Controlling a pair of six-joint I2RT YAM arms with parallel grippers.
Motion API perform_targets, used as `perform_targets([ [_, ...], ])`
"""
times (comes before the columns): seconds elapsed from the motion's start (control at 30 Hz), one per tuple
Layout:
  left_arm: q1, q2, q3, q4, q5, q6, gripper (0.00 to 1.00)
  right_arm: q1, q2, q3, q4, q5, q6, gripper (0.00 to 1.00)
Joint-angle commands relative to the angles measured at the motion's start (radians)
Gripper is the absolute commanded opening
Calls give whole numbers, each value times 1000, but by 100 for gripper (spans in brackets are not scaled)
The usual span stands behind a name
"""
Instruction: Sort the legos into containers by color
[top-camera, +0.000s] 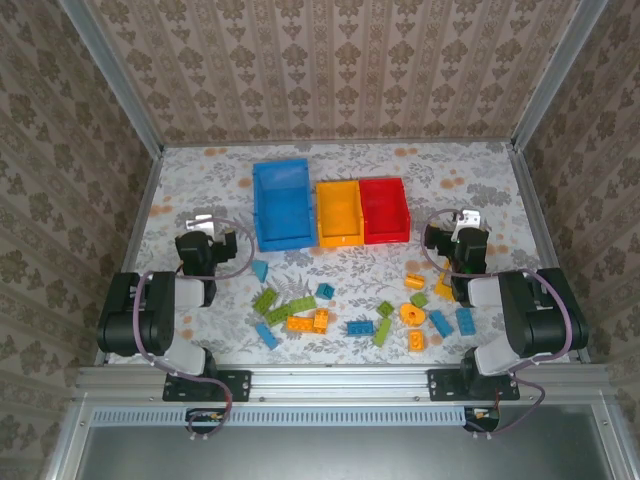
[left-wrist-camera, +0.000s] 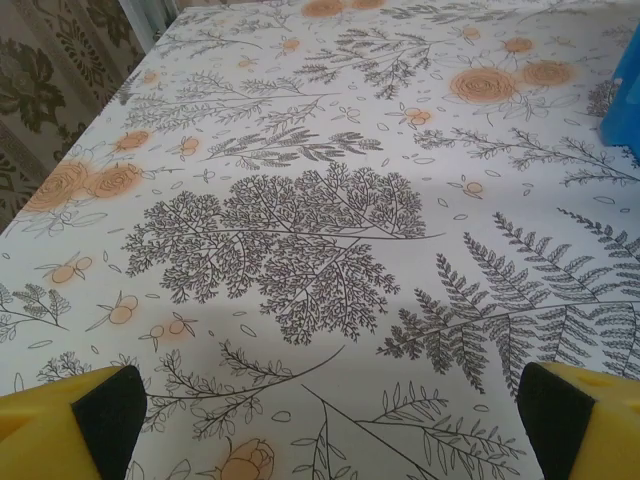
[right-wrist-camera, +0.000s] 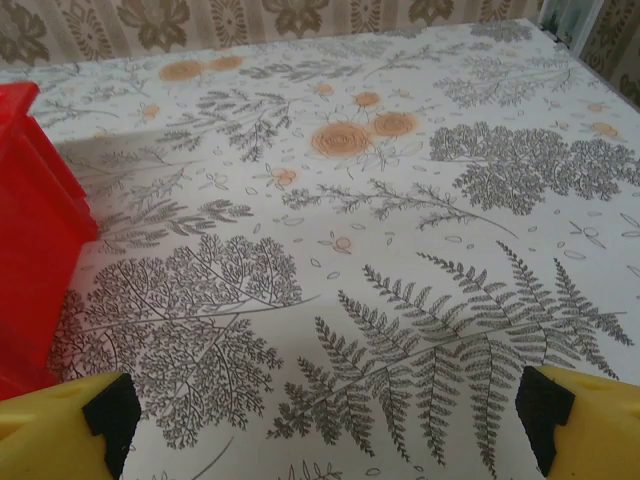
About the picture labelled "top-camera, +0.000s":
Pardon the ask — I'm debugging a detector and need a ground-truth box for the yellow round lego piece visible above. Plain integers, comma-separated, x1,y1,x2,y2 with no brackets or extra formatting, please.
399,303,426,329

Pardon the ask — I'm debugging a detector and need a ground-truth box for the blue plastic bin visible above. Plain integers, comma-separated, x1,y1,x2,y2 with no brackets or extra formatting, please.
252,158,317,253

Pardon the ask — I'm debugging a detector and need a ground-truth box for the red plastic bin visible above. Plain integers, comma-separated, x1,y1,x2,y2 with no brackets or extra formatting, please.
358,177,411,246

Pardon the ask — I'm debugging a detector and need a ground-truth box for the floral table cloth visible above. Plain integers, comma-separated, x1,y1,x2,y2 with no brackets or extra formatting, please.
107,142,584,366

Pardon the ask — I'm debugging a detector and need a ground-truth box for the yellow plastic bin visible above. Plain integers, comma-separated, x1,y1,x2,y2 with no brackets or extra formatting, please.
314,179,365,249

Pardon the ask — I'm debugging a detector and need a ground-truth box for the grey metal panel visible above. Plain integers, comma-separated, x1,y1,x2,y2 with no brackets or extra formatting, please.
47,402,640,480

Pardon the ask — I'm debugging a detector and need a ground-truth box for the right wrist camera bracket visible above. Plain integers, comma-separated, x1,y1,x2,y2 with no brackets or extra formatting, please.
452,208,482,231

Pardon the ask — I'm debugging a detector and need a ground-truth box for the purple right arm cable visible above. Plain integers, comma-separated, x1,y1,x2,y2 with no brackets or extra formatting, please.
422,208,571,439

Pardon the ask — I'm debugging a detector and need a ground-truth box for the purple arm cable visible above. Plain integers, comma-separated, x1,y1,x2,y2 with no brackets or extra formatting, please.
422,208,571,439
130,215,255,441

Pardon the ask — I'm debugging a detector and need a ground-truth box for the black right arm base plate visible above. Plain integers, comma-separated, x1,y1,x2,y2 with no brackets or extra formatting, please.
427,368,520,403

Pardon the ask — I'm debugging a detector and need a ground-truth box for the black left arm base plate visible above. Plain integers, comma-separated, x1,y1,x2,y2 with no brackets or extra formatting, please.
163,368,251,403

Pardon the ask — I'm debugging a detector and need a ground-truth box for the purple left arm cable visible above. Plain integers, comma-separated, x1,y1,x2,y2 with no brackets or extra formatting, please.
130,215,255,441

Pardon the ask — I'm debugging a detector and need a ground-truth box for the thin aluminium frame rail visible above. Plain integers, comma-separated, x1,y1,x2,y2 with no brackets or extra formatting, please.
162,141,511,150

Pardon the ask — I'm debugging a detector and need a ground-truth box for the wide aluminium frame rail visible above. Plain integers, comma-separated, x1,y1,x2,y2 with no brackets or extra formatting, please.
74,364,619,401

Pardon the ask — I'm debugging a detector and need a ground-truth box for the aluminium frame post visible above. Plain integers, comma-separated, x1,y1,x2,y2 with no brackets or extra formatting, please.
510,0,610,154
58,0,166,154

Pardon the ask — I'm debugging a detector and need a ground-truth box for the slotted grey cable duct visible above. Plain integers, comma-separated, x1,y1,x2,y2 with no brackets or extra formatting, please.
91,407,501,427

